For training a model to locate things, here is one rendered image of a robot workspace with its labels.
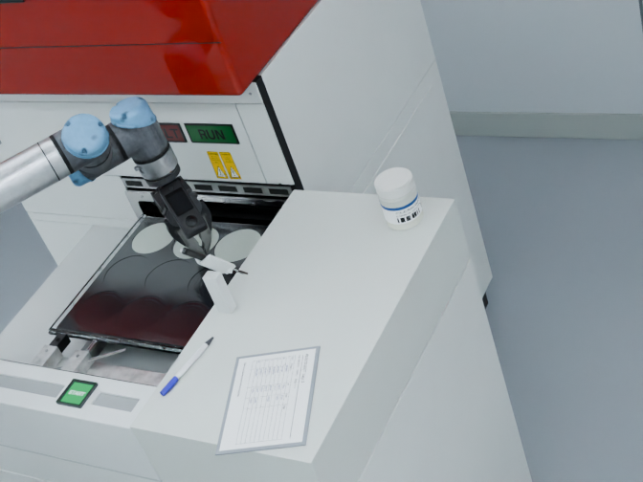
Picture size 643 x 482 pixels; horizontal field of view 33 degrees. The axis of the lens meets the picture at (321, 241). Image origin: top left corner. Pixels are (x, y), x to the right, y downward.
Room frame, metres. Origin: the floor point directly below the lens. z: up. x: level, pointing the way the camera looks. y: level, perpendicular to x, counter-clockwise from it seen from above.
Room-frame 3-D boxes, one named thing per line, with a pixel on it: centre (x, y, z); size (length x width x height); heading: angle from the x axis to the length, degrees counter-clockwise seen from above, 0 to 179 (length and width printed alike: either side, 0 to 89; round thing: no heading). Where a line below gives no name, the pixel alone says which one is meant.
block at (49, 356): (1.68, 0.59, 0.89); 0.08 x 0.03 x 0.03; 141
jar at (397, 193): (1.62, -0.16, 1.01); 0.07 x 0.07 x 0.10
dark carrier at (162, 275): (1.80, 0.31, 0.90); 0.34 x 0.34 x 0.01; 51
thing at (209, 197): (1.98, 0.19, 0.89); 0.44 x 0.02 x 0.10; 51
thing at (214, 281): (1.56, 0.19, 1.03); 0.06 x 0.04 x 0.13; 141
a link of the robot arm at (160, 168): (1.83, 0.24, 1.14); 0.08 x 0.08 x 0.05
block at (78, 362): (1.63, 0.53, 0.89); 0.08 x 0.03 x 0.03; 141
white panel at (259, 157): (2.10, 0.32, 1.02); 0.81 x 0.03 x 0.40; 51
